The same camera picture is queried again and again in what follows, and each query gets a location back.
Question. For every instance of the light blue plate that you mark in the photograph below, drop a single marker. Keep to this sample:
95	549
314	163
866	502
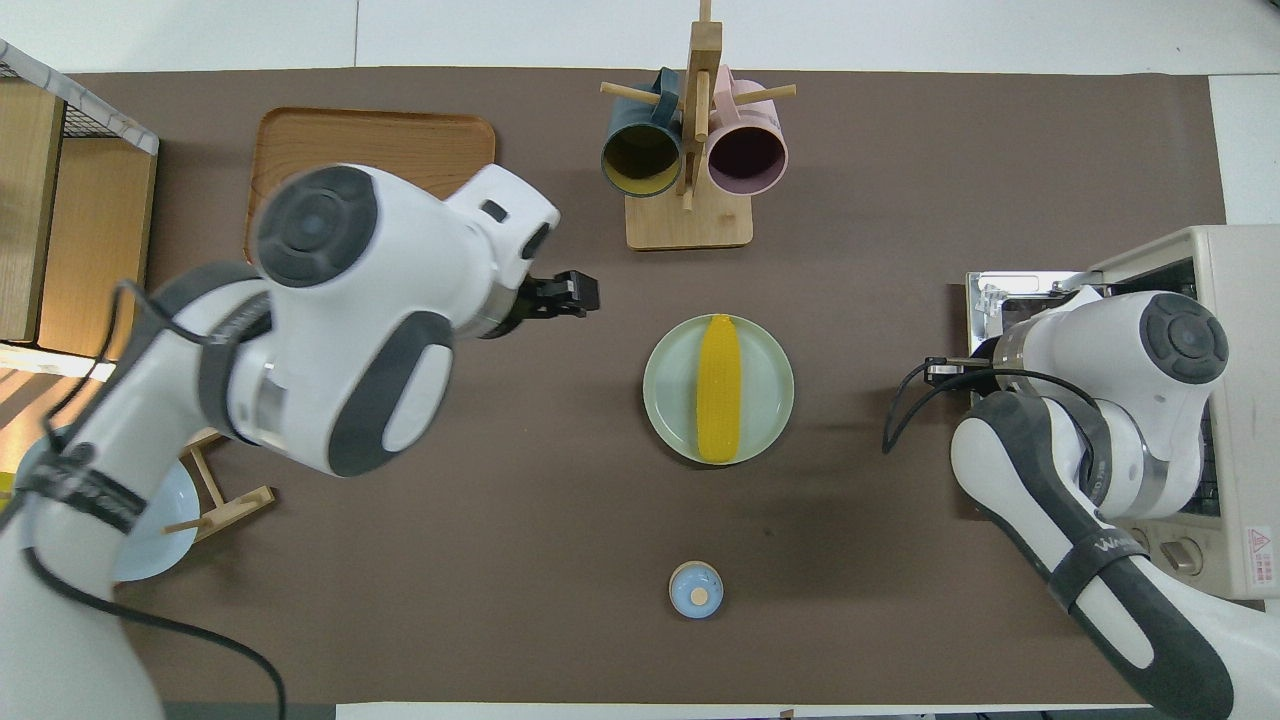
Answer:
160	540

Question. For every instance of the wooden plate rack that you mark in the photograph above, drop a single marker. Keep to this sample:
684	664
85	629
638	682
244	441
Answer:
240	505

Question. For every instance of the wooden serving tray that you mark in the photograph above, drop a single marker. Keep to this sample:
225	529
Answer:
380	145

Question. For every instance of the dark blue mug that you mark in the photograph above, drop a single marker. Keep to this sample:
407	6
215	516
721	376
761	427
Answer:
640	160

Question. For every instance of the white toaster oven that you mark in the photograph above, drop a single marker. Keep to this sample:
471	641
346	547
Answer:
1240	260

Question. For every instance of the yellow corn cob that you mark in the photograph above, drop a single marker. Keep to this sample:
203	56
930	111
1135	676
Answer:
718	390

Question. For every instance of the wooden mug rack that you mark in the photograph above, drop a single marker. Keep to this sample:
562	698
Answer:
690	230

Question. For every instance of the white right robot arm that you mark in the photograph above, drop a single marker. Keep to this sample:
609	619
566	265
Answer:
1100	340

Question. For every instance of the light green plate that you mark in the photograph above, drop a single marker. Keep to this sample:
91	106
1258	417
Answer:
665	390

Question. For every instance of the brown table mat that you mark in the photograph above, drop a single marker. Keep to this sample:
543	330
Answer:
500	500

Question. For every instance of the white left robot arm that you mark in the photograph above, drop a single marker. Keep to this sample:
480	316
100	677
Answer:
330	320

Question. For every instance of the white checkered cloth liner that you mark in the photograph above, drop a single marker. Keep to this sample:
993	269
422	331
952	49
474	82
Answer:
100	110

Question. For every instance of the small blue bell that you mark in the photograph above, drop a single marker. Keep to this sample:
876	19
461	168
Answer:
696	590

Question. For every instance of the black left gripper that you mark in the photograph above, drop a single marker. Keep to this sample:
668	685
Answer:
530	300

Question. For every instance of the pink mug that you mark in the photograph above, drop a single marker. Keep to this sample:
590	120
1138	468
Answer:
748	160

